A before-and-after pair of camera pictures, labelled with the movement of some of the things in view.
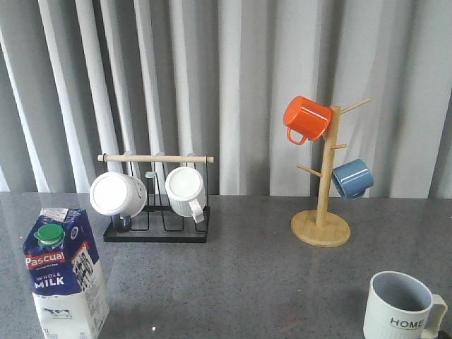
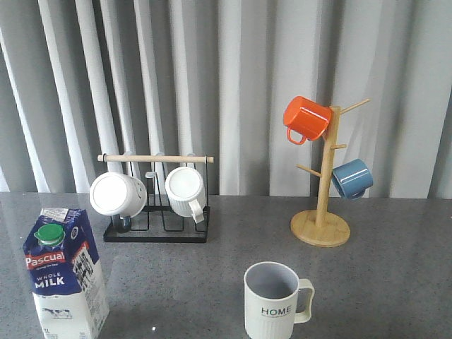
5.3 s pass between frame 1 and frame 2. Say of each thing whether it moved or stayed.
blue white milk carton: stayed
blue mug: stayed
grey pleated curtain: stayed
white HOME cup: moved
